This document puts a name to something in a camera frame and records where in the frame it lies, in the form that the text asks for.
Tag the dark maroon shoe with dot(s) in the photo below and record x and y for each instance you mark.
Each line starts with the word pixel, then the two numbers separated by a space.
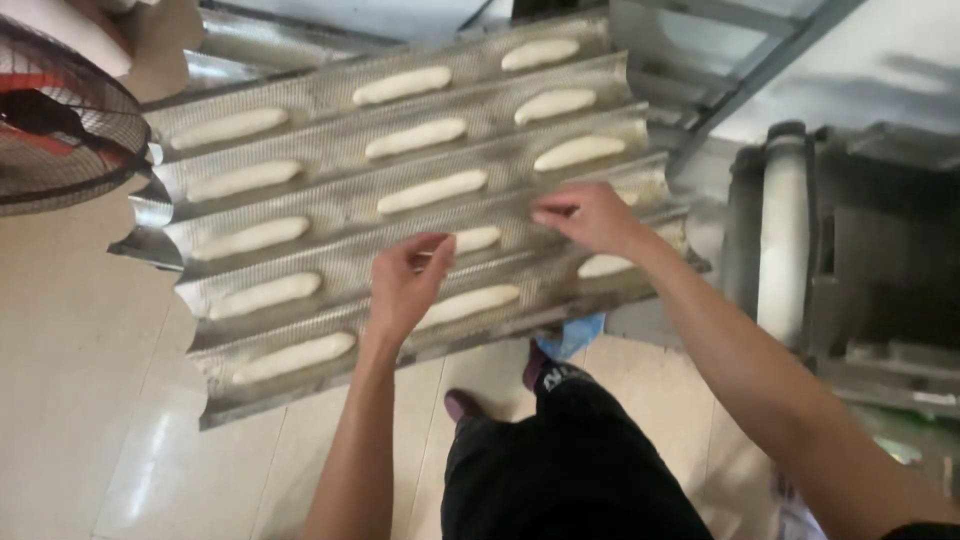
pixel 460 405
pixel 535 364

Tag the grey metal rack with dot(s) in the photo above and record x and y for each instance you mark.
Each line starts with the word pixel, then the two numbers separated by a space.
pixel 720 67

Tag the long raw dough stick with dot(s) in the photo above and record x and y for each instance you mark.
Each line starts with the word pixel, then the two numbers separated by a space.
pixel 480 238

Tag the person's left hand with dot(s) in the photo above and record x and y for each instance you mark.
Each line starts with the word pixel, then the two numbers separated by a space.
pixel 405 289

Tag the person's left fingers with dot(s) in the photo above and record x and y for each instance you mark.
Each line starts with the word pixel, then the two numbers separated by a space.
pixel 441 251

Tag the person's black trousers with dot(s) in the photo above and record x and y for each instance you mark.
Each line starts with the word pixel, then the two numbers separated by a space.
pixel 570 465

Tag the person's right fingers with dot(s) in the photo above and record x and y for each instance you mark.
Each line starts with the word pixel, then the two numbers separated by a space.
pixel 555 214

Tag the person's right hand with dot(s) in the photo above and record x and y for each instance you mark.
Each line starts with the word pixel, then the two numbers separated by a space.
pixel 600 221

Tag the blue plastic bag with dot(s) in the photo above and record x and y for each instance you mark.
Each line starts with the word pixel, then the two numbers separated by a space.
pixel 574 336

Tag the shiny corrugated metal sheet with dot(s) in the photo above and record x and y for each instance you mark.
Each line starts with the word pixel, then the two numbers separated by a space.
pixel 255 49

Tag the grey dough moulding machine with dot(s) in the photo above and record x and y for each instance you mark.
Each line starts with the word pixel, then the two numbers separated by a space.
pixel 862 255

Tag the perforated metal baguette tray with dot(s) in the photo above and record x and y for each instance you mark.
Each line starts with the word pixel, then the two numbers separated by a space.
pixel 330 206

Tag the rows of raw dough pieces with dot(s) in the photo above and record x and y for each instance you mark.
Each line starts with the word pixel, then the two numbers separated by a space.
pixel 247 238

